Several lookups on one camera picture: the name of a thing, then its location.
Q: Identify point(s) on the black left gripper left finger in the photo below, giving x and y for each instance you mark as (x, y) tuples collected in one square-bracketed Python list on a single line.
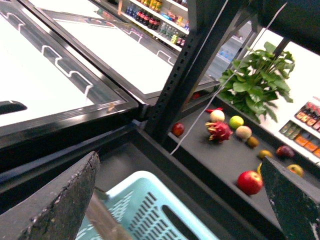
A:
[(55, 211)]

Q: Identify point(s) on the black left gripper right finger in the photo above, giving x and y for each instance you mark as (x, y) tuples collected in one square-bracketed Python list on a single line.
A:
[(294, 201)]

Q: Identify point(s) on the light blue plastic basket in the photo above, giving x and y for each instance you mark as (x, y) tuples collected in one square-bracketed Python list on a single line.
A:
[(148, 210)]

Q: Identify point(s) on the red yellow mango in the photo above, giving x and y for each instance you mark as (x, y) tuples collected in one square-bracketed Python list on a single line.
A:
[(295, 168)]

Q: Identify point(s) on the yellow star fruit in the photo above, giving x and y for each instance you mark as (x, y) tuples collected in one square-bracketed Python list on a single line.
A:
[(258, 170)]

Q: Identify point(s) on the red apple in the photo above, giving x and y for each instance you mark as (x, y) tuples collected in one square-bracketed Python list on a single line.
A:
[(250, 182)]

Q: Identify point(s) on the dark purple fruit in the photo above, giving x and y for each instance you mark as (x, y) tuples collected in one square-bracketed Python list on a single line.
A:
[(285, 151)]

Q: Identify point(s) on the brown kiwi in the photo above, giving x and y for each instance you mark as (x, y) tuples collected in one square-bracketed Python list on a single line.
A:
[(252, 142), (264, 153)]

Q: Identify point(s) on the right sauce bottle shelf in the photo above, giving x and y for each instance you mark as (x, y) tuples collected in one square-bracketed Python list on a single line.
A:
[(302, 130)]

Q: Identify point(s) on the beige round melon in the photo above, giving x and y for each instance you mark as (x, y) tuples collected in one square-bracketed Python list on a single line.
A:
[(243, 132)]

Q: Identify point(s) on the black fruit tray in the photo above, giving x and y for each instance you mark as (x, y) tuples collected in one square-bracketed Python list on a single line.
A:
[(218, 165)]

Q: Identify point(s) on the green apple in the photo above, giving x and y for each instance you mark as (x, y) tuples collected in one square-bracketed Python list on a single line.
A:
[(236, 121)]

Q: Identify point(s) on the pink dragon fruit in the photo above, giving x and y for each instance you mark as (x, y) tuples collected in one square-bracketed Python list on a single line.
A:
[(219, 131)]

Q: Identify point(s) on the white round fruit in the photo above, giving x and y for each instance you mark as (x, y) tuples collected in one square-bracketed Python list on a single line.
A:
[(217, 116)]

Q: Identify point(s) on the green potted plant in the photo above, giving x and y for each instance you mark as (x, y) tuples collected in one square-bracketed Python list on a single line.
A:
[(254, 83)]

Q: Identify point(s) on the red chili pepper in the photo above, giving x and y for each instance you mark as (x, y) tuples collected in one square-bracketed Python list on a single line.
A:
[(214, 109)]

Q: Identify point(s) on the red nectarine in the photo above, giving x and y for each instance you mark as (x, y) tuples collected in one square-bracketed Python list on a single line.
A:
[(178, 129)]

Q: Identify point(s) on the glass freezer lid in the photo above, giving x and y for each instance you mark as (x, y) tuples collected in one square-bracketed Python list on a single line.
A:
[(65, 65)]

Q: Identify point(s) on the left beverage shelf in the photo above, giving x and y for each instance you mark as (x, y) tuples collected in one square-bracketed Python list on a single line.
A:
[(165, 20)]

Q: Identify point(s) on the black metal shelf post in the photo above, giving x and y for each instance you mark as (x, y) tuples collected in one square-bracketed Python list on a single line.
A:
[(210, 23)]

